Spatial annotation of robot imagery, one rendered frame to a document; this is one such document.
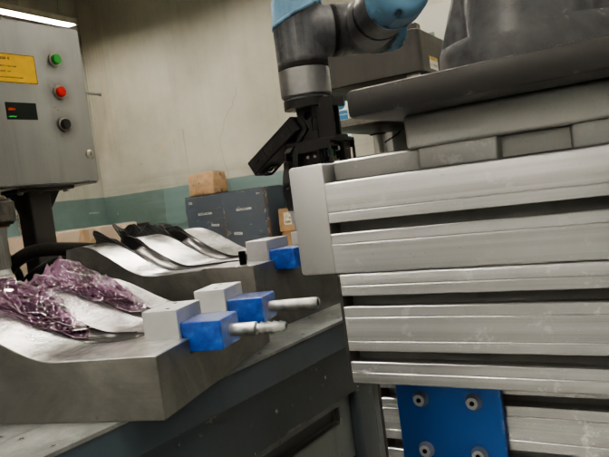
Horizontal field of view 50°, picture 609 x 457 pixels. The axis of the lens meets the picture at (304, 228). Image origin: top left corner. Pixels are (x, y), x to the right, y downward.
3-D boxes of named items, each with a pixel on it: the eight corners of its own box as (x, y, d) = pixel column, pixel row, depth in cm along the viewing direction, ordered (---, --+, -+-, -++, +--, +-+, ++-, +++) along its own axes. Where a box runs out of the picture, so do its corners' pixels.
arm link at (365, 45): (420, 38, 92) (344, 45, 90) (395, 56, 103) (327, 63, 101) (413, -18, 91) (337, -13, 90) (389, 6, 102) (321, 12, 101)
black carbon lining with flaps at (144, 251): (303, 259, 103) (294, 199, 103) (237, 277, 90) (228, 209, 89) (149, 268, 123) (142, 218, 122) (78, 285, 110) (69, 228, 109)
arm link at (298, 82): (267, 73, 96) (299, 78, 102) (272, 105, 96) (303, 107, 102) (310, 63, 91) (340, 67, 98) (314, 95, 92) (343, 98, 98)
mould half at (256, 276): (360, 294, 105) (350, 210, 104) (262, 335, 84) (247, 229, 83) (145, 299, 133) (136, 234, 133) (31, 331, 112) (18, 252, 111)
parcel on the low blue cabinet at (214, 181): (230, 191, 843) (227, 170, 842) (215, 193, 814) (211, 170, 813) (204, 195, 864) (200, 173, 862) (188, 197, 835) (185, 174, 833)
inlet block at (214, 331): (298, 347, 62) (291, 291, 62) (281, 363, 57) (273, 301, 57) (174, 354, 66) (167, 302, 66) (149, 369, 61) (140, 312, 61)
